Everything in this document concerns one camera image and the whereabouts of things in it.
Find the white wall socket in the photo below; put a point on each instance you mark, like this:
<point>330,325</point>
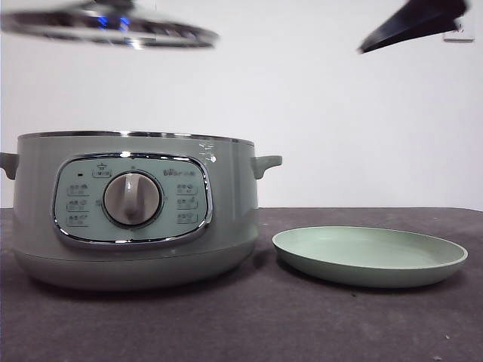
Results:
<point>462,35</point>

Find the pale green round plate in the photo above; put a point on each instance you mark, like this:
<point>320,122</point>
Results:
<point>370,249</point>

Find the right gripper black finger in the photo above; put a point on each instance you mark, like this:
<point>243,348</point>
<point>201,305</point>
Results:
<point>419,20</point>

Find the glass lid with gold knob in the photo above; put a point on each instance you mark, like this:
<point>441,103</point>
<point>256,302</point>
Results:
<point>113,26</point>

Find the pale green electric steamer pot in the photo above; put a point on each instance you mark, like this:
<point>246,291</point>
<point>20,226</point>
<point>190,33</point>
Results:
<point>230,211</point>

